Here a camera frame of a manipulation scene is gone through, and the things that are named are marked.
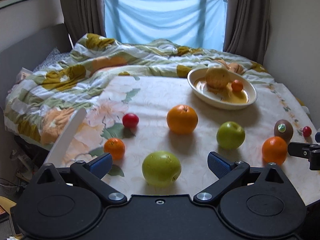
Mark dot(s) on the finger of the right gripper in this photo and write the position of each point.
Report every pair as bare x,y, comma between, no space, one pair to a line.
302,150

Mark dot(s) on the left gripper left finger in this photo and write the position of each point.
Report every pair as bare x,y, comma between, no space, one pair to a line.
89,175

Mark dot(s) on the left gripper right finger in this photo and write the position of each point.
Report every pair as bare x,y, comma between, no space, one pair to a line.
230,175

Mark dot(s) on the red cherry tomato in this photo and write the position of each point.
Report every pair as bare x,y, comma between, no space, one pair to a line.
307,131
130,120

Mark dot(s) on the large orange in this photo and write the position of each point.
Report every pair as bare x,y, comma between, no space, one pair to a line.
274,150

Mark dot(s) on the brown kiwi with sticker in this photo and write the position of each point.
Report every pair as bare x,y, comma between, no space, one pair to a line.
283,129

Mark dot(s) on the tiny mandarin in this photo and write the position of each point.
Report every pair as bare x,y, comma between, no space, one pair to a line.
115,147

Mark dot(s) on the small green apple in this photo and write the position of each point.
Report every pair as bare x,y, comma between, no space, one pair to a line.
161,168

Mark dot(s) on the small mandarin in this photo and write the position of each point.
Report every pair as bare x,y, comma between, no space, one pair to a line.
237,86

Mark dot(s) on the yellow pear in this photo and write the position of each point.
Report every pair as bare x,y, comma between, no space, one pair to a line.
217,77

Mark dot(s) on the cream oval bowl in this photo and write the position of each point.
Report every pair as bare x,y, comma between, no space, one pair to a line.
225,98

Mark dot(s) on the striped floral duvet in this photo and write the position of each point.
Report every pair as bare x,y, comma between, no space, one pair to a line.
37,107

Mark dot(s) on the small white box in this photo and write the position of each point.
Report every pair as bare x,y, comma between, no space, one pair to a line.
23,73

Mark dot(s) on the patterned grey pillow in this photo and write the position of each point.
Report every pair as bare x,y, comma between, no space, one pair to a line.
53,57

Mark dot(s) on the right brown curtain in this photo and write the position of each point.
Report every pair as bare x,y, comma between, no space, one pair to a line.
246,32

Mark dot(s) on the brown curtain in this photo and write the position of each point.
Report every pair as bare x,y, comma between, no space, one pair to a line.
83,16
246,32

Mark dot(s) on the grey headboard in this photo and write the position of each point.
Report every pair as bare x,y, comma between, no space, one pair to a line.
29,53

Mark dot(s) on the light blue window sheet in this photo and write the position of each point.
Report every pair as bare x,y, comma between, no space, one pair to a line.
193,23

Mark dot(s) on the left brown curtain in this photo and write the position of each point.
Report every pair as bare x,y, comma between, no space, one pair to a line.
83,16

